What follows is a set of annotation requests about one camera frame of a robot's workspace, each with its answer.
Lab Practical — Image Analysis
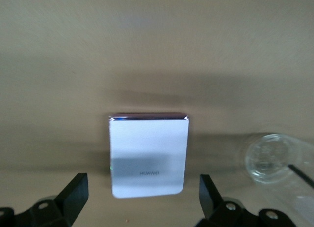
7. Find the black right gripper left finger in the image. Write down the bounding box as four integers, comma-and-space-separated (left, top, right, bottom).
0, 172, 89, 227

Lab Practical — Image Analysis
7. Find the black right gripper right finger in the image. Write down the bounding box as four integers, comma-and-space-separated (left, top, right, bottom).
196, 174, 295, 227

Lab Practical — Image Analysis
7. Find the lilac Huawei phone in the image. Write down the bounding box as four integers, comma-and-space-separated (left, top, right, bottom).
107, 111, 191, 199

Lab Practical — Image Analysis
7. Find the clear glass cup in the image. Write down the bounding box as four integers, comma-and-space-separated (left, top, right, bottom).
244, 132, 314, 214

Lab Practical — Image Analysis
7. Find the thin black stick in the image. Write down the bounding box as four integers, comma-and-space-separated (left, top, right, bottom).
288, 164, 314, 186

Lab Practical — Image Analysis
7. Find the brown felt table cover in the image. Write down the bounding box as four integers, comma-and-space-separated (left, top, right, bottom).
0, 0, 314, 227

